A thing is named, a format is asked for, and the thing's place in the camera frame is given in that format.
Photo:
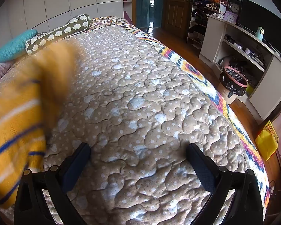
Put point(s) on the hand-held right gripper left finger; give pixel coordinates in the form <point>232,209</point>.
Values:
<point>76,166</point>

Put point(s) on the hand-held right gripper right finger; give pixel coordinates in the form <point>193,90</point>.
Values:
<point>202,168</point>

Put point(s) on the yellow striped small sweater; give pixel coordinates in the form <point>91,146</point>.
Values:
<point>18,121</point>

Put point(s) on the yellow bag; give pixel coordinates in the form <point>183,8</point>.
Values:
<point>266,143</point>

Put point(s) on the trash bin with pink rim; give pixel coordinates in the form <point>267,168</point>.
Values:
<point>232,84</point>

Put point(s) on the beige dotted quilted bedspread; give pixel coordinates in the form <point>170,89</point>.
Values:
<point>142,98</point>

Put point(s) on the colourful patterned blanket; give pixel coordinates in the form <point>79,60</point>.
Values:
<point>192,69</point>

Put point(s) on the white television cabinet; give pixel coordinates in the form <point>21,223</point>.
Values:
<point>213,39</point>

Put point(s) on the teal pillow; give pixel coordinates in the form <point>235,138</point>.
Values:
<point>11,48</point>

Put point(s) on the olive patterned pillow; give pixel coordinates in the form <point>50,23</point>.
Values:
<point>67,29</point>

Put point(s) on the shoe rack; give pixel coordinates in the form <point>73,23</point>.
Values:
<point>196,28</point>

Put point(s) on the pale green bottle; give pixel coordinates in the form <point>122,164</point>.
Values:
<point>260,34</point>

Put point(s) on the purple alarm clock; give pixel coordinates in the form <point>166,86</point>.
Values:
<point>230,17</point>

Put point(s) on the black television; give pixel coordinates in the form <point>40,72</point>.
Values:
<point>260,21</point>

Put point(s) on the black ornate clock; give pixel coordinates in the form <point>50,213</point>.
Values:
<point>234,7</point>

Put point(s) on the brown wooden door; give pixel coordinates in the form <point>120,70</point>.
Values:
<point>175,4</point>

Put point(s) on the teal door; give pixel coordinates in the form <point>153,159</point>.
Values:
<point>141,4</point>

